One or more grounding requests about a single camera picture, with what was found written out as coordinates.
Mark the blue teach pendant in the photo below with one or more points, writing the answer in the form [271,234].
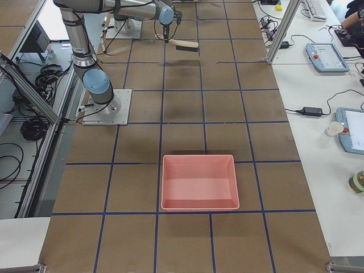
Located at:
[325,57]
[351,139]

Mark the white paper cup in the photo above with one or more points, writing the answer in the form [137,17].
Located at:
[334,129]

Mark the near blue teach pendant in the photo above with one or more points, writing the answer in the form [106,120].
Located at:
[351,139]

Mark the aluminium frame post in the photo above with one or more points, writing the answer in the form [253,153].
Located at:
[282,30]

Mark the beige hand brush black bristles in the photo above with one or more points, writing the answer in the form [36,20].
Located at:
[180,45]

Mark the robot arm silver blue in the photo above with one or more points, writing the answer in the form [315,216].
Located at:
[85,62]

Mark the black power adapter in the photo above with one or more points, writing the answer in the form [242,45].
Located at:
[312,111]

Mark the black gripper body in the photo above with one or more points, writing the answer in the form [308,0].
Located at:
[165,30]

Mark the white keyboard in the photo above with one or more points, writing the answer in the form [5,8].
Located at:
[315,10]

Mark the pink plastic bin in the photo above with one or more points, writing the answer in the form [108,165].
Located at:
[198,183]

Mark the black electronics box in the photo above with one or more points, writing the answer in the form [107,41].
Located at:
[37,40]

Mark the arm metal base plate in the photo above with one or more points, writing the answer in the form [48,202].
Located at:
[116,113]
[123,29]

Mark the far blue teach pendant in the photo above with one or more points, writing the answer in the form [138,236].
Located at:
[325,57]

